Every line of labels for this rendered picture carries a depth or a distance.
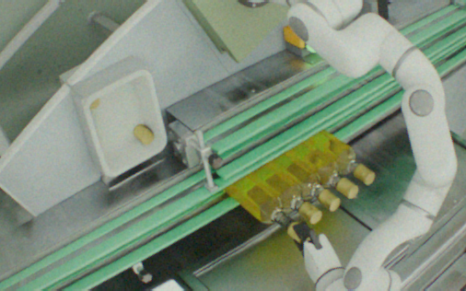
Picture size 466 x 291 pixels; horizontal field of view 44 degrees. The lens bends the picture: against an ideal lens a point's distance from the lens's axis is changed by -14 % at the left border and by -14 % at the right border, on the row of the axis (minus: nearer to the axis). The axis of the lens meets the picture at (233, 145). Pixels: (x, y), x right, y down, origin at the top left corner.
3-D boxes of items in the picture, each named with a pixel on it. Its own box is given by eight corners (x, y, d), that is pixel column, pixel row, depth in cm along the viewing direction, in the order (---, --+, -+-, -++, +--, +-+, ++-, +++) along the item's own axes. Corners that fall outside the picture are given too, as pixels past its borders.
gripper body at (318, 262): (348, 290, 129) (328, 259, 138) (349, 261, 123) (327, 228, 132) (318, 304, 128) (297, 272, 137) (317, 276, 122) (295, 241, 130)
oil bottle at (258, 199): (215, 184, 160) (269, 229, 145) (211, 167, 156) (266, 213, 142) (234, 173, 162) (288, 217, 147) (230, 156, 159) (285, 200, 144)
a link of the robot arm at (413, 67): (413, 37, 114) (464, 86, 109) (417, 55, 126) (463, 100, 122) (371, 87, 116) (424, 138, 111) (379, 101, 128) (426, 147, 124)
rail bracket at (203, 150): (190, 176, 153) (219, 203, 144) (176, 119, 143) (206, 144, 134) (200, 170, 154) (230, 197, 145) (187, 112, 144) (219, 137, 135)
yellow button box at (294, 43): (284, 48, 171) (302, 58, 166) (281, 25, 166) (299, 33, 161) (303, 39, 174) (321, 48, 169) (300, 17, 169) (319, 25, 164)
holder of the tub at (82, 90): (99, 179, 154) (111, 194, 149) (69, 87, 137) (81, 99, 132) (155, 147, 161) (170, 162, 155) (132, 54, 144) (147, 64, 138)
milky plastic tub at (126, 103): (92, 164, 150) (108, 181, 144) (68, 87, 137) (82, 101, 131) (151, 131, 157) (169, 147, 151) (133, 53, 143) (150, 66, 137)
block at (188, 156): (172, 157, 157) (188, 170, 152) (164, 125, 151) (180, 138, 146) (184, 150, 158) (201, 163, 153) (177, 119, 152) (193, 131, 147)
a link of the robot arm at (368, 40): (410, 64, 126) (365, 105, 121) (330, -5, 134) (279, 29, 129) (419, 38, 118) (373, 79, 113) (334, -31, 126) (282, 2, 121)
